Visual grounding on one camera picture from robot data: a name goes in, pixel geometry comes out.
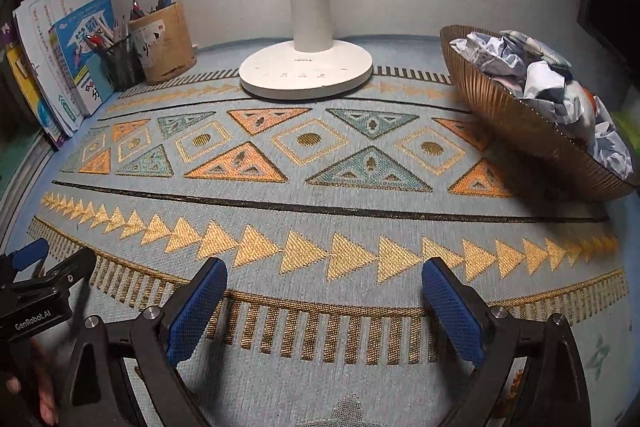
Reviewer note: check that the black mesh pen holder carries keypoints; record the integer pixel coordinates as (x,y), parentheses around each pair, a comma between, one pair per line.
(122,67)

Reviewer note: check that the yellow cover book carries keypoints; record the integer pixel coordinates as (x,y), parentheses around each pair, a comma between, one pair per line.
(25,82)

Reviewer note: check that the white desk lamp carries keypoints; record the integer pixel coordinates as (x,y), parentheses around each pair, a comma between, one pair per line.
(310,17)

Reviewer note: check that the amber ribbed glass bowl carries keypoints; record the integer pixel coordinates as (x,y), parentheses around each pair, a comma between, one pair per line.
(500,107)

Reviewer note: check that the row of upright books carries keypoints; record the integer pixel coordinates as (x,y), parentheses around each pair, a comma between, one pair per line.
(50,17)

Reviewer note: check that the grey patterned cloth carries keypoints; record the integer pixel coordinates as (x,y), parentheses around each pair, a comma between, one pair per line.
(532,42)

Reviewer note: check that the stack of flat books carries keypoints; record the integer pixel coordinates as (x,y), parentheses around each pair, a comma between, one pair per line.
(15,177)

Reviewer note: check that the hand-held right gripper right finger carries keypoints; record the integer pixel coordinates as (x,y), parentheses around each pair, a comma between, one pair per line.
(452,312)

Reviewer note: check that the green box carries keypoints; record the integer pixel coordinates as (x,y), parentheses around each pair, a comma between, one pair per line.
(630,127)

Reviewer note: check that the blue cover book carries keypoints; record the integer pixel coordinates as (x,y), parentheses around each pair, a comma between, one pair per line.
(75,52)

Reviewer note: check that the purple cover book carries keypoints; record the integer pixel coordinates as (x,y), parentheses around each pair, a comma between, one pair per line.
(7,32)

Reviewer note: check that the wooden pen holder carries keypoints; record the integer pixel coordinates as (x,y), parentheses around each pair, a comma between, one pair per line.
(170,42)

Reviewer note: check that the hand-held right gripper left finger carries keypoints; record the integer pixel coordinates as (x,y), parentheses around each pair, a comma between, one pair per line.
(192,317)

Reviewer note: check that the dark monitor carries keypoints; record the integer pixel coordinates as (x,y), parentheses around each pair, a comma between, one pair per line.
(615,7)

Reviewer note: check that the patterned woven mat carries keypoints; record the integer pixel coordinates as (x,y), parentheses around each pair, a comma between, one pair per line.
(320,207)

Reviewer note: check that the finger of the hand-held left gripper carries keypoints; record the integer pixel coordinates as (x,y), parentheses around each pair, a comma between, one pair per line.
(30,253)
(75,267)

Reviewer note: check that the bunch of red pens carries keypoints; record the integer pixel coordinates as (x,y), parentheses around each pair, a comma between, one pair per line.
(102,39)

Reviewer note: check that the pile of paper balls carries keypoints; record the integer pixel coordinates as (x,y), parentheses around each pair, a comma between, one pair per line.
(500,57)

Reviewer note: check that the person's left hand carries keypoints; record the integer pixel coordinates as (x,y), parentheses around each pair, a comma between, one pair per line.
(47,399)

